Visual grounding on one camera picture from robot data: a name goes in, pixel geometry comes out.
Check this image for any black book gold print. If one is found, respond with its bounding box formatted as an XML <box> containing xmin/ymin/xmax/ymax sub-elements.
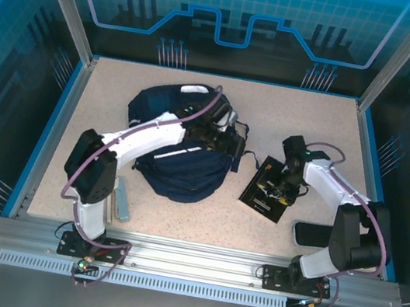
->
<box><xmin>235</xmin><ymin>151</ymin><xmax>305</xmax><ymax>228</ymax></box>

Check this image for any black smartphone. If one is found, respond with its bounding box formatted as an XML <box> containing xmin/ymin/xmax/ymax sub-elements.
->
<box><xmin>287</xmin><ymin>219</ymin><xmax>335</xmax><ymax>253</ymax></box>

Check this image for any navy blue backpack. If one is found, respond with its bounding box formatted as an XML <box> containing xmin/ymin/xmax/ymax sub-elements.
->
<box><xmin>114</xmin><ymin>72</ymin><xmax>271</xmax><ymax>214</ymax></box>

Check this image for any grey-blue pen case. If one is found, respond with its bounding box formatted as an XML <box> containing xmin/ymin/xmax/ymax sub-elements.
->
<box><xmin>110</xmin><ymin>176</ymin><xmax>137</xmax><ymax>225</ymax></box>

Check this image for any connector with green light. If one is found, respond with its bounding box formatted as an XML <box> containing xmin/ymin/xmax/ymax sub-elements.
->
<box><xmin>296</xmin><ymin>295</ymin><xmax>324</xmax><ymax>307</ymax></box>
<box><xmin>75</xmin><ymin>253</ymin><xmax>95</xmax><ymax>272</ymax></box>

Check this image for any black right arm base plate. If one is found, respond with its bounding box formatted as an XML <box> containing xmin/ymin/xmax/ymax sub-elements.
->
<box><xmin>260</xmin><ymin>263</ymin><xmax>334</xmax><ymax>301</ymax></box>

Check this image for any aluminium front rail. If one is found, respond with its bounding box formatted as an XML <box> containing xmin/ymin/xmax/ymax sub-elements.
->
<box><xmin>0</xmin><ymin>208</ymin><xmax>404</xmax><ymax>307</ymax></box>

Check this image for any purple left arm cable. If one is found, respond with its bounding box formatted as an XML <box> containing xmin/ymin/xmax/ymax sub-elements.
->
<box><xmin>46</xmin><ymin>61</ymin><xmax>224</xmax><ymax>305</ymax></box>

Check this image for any slotted grey cable duct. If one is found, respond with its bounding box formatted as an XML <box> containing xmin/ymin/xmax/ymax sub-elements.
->
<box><xmin>0</xmin><ymin>249</ymin><xmax>290</xmax><ymax>307</ymax></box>

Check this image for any aluminium frame post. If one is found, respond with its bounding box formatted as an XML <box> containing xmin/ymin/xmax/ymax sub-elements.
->
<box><xmin>13</xmin><ymin>0</ymin><xmax>109</xmax><ymax>68</ymax></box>
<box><xmin>356</xmin><ymin>0</ymin><xmax>410</xmax><ymax>120</ymax></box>

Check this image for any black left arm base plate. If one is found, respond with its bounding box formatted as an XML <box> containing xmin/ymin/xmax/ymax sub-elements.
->
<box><xmin>56</xmin><ymin>229</ymin><xmax>129</xmax><ymax>267</ymax></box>

